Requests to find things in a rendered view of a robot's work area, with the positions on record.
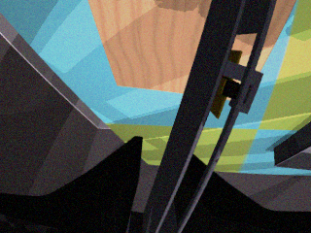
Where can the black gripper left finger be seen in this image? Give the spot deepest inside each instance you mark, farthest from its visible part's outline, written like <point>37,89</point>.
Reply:
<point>98,201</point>

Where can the wooden board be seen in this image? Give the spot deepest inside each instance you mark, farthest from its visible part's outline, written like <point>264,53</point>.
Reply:
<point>151,44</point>

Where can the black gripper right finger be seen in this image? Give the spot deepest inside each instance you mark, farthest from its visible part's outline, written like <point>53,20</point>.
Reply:
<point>224,209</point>

